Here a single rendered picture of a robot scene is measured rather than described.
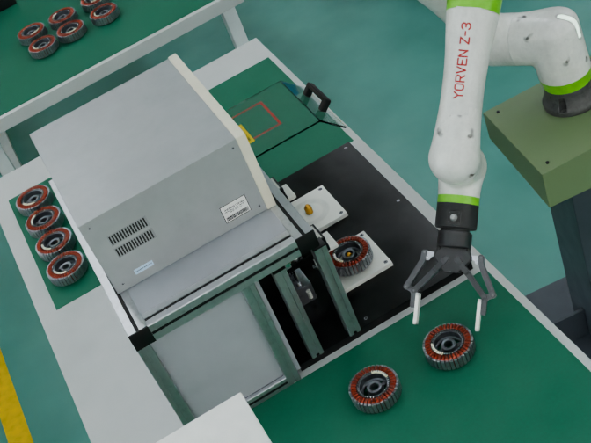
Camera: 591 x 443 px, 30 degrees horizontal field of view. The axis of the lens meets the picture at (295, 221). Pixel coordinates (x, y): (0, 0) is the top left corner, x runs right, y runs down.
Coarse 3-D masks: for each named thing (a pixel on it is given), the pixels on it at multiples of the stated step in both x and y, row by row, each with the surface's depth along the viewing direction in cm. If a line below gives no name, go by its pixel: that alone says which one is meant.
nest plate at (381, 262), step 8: (368, 240) 272; (376, 248) 269; (376, 256) 267; (384, 256) 267; (376, 264) 265; (384, 264) 265; (392, 264) 265; (360, 272) 265; (368, 272) 264; (376, 272) 264; (344, 280) 265; (352, 280) 264; (360, 280) 263; (344, 288) 263; (352, 288) 263
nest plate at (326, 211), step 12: (312, 192) 293; (324, 192) 291; (300, 204) 291; (312, 204) 290; (324, 204) 288; (336, 204) 286; (312, 216) 286; (324, 216) 284; (336, 216) 283; (324, 228) 282
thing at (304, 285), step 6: (300, 270) 266; (300, 276) 264; (294, 282) 264; (306, 282) 262; (300, 288) 261; (306, 288) 262; (312, 288) 263; (300, 294) 262; (306, 294) 263; (312, 294) 264; (300, 300) 263; (306, 300) 264; (312, 300) 265
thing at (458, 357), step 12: (444, 324) 244; (456, 324) 243; (432, 336) 243; (444, 336) 244; (456, 336) 243; (468, 336) 239; (432, 348) 240; (444, 348) 240; (456, 348) 241; (468, 348) 237; (432, 360) 238; (444, 360) 237; (456, 360) 236; (468, 360) 238
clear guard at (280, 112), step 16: (256, 96) 283; (272, 96) 281; (288, 96) 278; (304, 96) 281; (240, 112) 280; (256, 112) 278; (272, 112) 276; (288, 112) 273; (304, 112) 271; (320, 112) 273; (256, 128) 272; (272, 128) 270; (288, 128) 268; (304, 128) 266; (256, 144) 267; (272, 144) 265
